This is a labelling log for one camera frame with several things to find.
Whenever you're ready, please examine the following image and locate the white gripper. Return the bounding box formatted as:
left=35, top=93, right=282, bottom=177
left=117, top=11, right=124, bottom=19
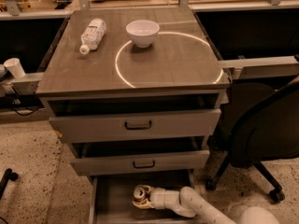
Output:
left=133, top=185, right=166, bottom=209

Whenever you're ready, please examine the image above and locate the orange soda can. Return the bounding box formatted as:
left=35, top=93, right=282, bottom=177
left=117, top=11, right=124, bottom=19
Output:
left=133, top=186, right=149, bottom=202

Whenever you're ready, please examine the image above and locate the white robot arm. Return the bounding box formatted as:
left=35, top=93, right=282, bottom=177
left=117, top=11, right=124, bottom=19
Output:
left=133, top=185, right=279, bottom=224

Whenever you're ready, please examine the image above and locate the bottom grey drawer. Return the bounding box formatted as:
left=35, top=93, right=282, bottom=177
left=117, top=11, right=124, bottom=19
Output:
left=89, top=170, right=206, bottom=224

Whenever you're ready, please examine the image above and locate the grey drawer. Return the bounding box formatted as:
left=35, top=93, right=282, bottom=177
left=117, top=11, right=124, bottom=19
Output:
left=71, top=150, right=209, bottom=175
left=50, top=109, right=221, bottom=144
left=89, top=170, right=206, bottom=224

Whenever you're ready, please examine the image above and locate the middle grey drawer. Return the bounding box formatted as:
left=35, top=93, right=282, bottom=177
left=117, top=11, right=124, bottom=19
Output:
left=71, top=150, right=209, bottom=175

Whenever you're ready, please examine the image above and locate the grey metal drawer cabinet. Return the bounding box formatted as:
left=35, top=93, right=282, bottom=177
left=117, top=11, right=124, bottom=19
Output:
left=36, top=7, right=232, bottom=185

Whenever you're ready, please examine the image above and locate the top grey drawer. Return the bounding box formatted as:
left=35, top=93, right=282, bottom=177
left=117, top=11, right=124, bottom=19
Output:
left=50, top=109, right=221, bottom=144

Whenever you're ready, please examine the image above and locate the black office chair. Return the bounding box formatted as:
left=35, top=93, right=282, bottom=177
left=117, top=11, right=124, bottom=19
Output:
left=206, top=79, right=299, bottom=203

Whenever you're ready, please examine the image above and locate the black chair caster leg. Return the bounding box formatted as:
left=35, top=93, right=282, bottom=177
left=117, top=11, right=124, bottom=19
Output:
left=0, top=168, right=19, bottom=199

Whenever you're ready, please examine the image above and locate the white ceramic bowl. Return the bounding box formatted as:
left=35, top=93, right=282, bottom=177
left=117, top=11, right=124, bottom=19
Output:
left=126, top=20, right=160, bottom=48

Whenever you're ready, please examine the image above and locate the clear plastic water bottle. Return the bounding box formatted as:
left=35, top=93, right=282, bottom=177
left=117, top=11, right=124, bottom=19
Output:
left=79, top=19, right=107, bottom=55

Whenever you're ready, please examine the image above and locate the white paper cup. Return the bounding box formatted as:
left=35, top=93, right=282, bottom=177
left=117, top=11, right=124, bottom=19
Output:
left=4, top=58, right=25, bottom=78

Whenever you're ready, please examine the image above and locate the black power strip with cable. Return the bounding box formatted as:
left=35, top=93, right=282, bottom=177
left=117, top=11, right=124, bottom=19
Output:
left=2, top=83, right=43, bottom=117

